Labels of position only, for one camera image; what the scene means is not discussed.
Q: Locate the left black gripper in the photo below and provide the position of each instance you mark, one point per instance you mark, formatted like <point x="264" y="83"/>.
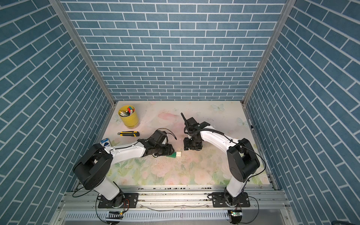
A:
<point x="168" y="150"/>

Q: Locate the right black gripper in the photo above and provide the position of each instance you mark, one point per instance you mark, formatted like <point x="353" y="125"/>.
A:
<point x="187" y="145"/>

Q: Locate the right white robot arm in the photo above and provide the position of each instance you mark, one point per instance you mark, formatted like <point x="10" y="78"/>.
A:
<point x="243" y="161"/>

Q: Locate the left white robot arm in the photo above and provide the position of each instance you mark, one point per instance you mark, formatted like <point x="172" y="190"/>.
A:
<point x="92" y="168"/>

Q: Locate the yellow black utility knife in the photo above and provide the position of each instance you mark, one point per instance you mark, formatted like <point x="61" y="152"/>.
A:
<point x="129" y="134"/>

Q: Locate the floral table mat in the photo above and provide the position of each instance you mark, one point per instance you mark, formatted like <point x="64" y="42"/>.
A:
<point x="208" y="166"/>

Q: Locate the yellow pen cup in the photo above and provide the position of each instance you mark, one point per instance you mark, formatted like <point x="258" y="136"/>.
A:
<point x="129" y="117"/>

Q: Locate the blue white small box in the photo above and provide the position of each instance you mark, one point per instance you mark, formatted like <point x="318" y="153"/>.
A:
<point x="105" y="142"/>

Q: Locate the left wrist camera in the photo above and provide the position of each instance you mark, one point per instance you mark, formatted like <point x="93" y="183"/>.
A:
<point x="158" y="137"/>

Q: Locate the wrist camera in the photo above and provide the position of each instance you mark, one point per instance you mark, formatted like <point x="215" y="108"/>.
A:
<point x="158" y="137"/>
<point x="191" y="125"/>

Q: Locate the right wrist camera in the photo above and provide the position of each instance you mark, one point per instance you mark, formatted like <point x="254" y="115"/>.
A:
<point x="191" y="125"/>

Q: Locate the aluminium mounting rail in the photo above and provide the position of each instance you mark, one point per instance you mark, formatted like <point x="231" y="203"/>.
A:
<point x="258" y="205"/>

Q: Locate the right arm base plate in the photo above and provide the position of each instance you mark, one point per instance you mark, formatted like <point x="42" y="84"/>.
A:
<point x="230" y="200"/>

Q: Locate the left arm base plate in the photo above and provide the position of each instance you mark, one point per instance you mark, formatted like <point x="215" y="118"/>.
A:
<point x="122" y="200"/>

